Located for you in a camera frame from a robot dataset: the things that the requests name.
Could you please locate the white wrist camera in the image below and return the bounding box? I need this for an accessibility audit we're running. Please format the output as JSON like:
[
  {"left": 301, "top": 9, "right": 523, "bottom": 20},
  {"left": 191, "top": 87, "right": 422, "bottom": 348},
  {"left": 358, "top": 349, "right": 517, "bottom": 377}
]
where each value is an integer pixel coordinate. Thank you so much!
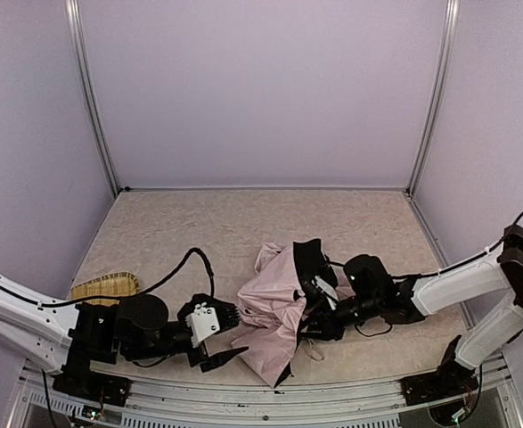
[
  {"left": 185, "top": 302, "right": 220, "bottom": 348},
  {"left": 313, "top": 276, "right": 339, "bottom": 310}
]

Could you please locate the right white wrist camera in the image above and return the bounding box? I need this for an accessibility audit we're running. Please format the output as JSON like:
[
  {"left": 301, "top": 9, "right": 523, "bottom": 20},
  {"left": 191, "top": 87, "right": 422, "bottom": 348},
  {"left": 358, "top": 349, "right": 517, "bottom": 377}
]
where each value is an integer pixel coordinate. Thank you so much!
[{"left": 313, "top": 276, "right": 339, "bottom": 310}]

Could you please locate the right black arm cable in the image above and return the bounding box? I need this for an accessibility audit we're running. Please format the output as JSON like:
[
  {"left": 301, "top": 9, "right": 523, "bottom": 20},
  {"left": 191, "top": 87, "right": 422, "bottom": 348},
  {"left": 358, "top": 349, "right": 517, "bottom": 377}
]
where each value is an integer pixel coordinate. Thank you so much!
[{"left": 323, "top": 201, "right": 523, "bottom": 338}]

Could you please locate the left aluminium frame post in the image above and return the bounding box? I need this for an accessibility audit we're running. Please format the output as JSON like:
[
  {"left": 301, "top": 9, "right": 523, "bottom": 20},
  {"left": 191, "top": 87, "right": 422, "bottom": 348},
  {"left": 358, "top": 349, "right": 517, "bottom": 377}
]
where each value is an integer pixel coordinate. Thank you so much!
[{"left": 65, "top": 0, "right": 121, "bottom": 199}]

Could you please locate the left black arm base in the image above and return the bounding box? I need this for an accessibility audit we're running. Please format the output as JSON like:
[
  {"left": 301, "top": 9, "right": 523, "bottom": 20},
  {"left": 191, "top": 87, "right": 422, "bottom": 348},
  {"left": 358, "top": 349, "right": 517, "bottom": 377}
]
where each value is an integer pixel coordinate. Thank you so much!
[{"left": 53, "top": 356, "right": 131, "bottom": 407}]

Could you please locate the pink and black folding umbrella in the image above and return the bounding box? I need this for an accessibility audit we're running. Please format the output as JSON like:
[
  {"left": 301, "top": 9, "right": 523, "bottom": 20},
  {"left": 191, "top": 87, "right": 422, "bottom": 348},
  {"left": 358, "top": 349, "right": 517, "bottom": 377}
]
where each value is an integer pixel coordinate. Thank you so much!
[{"left": 232, "top": 238, "right": 338, "bottom": 388}]

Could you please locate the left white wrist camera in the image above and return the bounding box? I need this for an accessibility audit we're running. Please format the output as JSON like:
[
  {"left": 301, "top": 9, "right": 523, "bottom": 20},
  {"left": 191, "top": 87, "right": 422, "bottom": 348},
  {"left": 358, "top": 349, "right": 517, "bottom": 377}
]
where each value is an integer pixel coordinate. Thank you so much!
[{"left": 185, "top": 302, "right": 220, "bottom": 348}]

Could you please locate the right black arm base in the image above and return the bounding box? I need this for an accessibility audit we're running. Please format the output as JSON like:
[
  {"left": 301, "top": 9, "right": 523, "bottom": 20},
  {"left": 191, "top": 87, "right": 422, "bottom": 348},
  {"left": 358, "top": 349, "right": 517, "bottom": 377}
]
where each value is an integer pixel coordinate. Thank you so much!
[{"left": 400, "top": 335, "right": 479, "bottom": 406}]

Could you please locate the woven bamboo tray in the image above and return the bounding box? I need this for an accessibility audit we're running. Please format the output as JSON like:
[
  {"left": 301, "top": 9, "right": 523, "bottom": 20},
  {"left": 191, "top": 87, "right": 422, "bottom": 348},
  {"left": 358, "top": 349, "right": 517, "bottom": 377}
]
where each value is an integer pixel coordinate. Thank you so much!
[{"left": 70, "top": 272, "right": 141, "bottom": 307}]

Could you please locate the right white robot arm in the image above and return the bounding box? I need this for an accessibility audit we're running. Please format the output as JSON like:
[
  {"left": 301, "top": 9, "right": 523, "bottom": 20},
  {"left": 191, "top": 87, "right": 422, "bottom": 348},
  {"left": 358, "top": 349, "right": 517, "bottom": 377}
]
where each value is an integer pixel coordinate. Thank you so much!
[{"left": 298, "top": 224, "right": 523, "bottom": 383}]

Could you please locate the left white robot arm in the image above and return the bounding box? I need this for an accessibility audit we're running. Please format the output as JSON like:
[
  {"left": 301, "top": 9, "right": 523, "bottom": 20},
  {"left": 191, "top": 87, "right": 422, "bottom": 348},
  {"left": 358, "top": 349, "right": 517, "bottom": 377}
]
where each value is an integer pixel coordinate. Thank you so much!
[{"left": 0, "top": 274, "right": 247, "bottom": 376}]

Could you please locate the aluminium front rail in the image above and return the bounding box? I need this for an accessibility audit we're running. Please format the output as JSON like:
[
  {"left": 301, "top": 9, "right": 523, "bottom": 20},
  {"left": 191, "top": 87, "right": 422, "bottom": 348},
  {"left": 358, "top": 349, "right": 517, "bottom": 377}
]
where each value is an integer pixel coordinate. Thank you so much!
[{"left": 4, "top": 354, "right": 523, "bottom": 427}]

